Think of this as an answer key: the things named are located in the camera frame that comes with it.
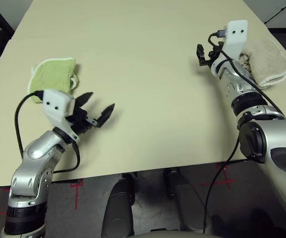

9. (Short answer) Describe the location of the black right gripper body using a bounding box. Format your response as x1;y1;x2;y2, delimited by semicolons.
208;41;225;67

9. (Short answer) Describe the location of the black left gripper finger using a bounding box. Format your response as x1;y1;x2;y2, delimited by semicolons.
95;103;115;128
75;92;94;110

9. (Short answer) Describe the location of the dark grey robot left leg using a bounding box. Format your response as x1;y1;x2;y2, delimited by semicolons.
102;177;135;236

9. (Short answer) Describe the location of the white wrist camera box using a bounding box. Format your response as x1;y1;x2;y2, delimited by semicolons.
43;89;80;143
211;19;249;76

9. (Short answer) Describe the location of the dark grey robot leg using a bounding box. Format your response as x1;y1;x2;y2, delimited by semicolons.
102;177;135;236
164;168;212;234

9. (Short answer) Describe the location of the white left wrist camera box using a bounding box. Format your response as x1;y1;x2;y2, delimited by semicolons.
43;89;80;143

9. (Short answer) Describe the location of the black table foot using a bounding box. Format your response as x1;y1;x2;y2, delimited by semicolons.
214;160;247;166
51;178;84;185

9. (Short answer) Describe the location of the red floor tape mark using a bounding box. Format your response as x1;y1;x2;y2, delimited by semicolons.
69;178;84;210
198;165;236;189

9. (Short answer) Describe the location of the black tripod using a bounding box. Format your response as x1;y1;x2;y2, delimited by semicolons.
264;0;286;28

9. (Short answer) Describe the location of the dark grey robot right leg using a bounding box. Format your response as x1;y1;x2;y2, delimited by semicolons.
164;168;212;234

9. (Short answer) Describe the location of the beige towel with white trim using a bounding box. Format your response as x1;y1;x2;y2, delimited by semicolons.
239;38;286;89

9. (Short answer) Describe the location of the black left wrist camera cable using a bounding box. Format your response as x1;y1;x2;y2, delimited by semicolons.
15;91;81;174

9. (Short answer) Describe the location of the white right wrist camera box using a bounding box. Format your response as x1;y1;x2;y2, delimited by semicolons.
211;19;249;76

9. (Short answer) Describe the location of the green folded towel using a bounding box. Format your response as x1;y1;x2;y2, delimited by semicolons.
27;57;80;104

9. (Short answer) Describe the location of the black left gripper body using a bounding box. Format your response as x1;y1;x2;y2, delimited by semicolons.
67;110;94;136

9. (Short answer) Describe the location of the black frame glass cabinet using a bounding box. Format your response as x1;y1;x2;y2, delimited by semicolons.
268;27;286;58

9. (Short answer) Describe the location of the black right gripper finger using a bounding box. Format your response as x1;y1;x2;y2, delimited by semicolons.
196;44;211;67

